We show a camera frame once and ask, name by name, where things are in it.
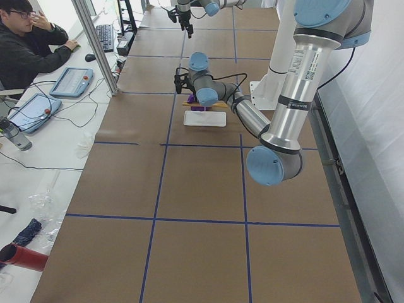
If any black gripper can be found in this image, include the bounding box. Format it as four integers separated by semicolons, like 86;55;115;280
177;11;194;39

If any purple towel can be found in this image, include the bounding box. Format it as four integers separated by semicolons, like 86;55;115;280
187;94;212;112

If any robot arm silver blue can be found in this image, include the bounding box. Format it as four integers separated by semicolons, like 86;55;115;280
167;0;246;39
188;1;374;186

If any wooden towel rack white base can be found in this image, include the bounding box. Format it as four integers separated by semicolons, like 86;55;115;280
182;102;227;128

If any person's left hand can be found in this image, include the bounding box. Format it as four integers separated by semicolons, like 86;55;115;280
64;40;80;52

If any person's right hand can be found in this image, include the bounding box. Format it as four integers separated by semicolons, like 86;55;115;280
30;11;53;32

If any black power box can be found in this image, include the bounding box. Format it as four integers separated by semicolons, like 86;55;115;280
116;32;135;56

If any black keyboard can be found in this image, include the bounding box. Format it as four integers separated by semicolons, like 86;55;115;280
95;25;114;52

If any black computer mouse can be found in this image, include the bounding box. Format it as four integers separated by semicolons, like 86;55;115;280
85;54;96;62

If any upper blue teach pendant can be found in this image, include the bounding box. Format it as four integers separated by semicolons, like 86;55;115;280
49;67;94;98

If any blue teach pendant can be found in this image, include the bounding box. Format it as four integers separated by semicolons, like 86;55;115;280
49;67;94;98
8;93;62;134

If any person in black hoodie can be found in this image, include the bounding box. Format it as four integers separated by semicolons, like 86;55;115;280
1;1;73;90

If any crumpled white tissue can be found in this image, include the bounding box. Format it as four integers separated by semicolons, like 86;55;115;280
76;133;94;159

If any lower blue teach pendant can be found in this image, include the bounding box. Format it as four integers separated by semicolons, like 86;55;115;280
8;93;62;134

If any grey water bottle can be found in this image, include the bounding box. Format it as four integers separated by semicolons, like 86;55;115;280
0;117;32;151

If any clear plastic wrap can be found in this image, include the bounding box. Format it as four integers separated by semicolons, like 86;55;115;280
28;189;67;254

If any red cylinder tube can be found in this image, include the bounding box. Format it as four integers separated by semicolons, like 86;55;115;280
1;243;48;271

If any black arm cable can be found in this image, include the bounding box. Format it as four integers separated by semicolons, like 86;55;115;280
175;47;357;105

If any aluminium frame post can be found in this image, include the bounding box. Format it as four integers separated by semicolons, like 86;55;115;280
71;0;119;96

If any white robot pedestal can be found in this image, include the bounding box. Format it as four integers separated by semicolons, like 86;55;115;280
250;1;296;110

